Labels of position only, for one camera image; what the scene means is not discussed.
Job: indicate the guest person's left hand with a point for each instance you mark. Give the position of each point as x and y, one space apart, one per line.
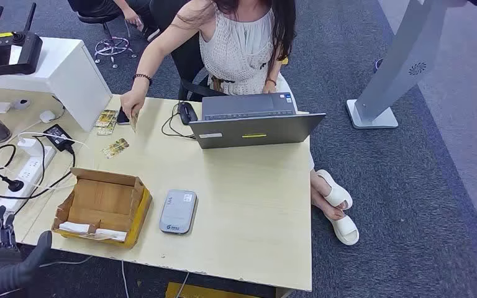
269 88

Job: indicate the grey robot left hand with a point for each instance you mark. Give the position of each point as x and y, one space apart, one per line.
0 267

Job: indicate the guest person's right hand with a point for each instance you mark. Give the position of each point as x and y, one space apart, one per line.
133 100

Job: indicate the black smartphone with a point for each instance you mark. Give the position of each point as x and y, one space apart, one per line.
122 117

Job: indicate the guest person's right forearm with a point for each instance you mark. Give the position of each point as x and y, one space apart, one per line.
154 59

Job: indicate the guest person's left forearm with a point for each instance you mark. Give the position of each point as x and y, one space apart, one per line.
274 70

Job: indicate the guest person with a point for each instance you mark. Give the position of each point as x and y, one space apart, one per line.
238 49

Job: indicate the operator person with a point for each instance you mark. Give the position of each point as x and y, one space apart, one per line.
133 16

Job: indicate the grey card reader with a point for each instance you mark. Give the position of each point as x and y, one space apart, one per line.
177 212

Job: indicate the yellow floor tape marking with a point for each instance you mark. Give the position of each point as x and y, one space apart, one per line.
284 61

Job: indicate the grey laptop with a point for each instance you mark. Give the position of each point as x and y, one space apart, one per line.
255 131

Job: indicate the black computer mouse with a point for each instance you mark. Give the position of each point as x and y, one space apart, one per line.
187 113

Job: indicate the white cabinet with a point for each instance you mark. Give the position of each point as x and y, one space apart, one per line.
69 74

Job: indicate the black plug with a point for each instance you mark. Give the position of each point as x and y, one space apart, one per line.
14 185

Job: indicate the black power adapter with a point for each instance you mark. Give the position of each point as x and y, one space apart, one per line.
57 137

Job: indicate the small white puck device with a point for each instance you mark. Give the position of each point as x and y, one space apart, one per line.
47 116

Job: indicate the white power strip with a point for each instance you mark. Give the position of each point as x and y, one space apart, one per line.
28 175

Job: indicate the black stool chrome base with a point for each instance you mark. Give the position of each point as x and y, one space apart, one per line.
94 10

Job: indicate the cardboard box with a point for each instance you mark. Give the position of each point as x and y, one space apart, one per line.
102 201

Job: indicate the white charger plug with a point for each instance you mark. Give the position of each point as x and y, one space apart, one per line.
29 147

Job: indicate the white slide sandal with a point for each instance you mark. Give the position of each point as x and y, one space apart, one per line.
345 230
335 190

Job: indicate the black remote controller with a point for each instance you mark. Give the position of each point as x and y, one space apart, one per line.
20 53

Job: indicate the white flat pad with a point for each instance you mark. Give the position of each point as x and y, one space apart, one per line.
0 107

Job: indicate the grey kiosk stand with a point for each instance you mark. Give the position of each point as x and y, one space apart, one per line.
403 61

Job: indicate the orange floor tape strip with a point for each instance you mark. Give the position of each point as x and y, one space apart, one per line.
205 291

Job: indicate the small white round camera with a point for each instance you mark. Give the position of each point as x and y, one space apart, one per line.
21 103

